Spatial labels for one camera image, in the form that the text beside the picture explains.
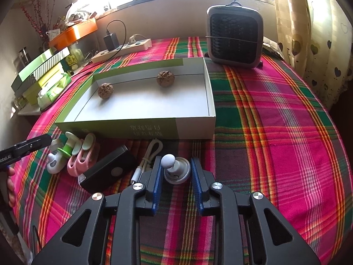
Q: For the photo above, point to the heart print curtain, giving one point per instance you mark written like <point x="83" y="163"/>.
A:
<point x="311" y="33"/>

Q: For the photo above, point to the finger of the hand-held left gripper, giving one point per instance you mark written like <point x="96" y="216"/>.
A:
<point x="33" y="143"/>

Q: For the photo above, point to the white plastic bag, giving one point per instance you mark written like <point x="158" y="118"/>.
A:
<point x="78" y="9"/>

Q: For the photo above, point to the black power bank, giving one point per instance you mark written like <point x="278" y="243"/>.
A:
<point x="104" y="171"/>

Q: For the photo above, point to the grey fan heater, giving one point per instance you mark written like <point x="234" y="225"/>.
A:
<point x="234" y="36"/>

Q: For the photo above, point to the white plug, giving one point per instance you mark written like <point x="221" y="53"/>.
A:
<point x="133" y="40"/>

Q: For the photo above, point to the cream power strip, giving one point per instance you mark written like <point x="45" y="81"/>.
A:
<point x="124" y="51"/>

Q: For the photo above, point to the green and white cardboard box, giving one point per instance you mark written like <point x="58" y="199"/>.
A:
<point x="151" y="102"/>

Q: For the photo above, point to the white knob suction hook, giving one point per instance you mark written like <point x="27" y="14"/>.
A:
<point x="176" y="174"/>

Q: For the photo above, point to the black charger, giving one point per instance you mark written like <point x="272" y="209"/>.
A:
<point x="110" y="42"/>

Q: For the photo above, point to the green and white suction holder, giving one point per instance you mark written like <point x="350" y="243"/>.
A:
<point x="67" y="146"/>

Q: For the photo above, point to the white and grey gadget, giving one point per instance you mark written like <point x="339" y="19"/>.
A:
<point x="54" y="164"/>

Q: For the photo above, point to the metal can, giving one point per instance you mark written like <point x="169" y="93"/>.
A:
<point x="24" y="56"/>

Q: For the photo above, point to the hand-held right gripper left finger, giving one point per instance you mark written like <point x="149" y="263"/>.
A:
<point x="157" y="182"/>

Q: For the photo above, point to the yellow-green jar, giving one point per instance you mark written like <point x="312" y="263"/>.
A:
<point x="75" y="58"/>

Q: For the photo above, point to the person's left hand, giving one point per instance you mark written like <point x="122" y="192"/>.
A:
<point x="11" y="187"/>

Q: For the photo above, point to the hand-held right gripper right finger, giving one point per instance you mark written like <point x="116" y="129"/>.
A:
<point x="196" y="182"/>

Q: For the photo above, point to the brown walnut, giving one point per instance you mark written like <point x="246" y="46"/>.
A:
<point x="165" y="79"/>
<point x="106" y="91"/>

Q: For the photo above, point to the yellow-green boxes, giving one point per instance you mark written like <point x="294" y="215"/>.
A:
<point x="41" y="84"/>

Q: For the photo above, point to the beige pillow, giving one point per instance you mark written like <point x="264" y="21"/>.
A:
<point x="271" y="47"/>

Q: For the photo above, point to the orange box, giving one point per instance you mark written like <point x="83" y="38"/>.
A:
<point x="74" y="31"/>

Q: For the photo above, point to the red berry branches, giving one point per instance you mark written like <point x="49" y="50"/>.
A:
<point x="35" y="13"/>

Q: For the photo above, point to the pink plaid blanket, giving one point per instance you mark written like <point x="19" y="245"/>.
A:
<point x="275" y="132"/>

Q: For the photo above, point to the green tissue pack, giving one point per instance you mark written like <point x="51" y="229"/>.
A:
<point x="55" y="91"/>

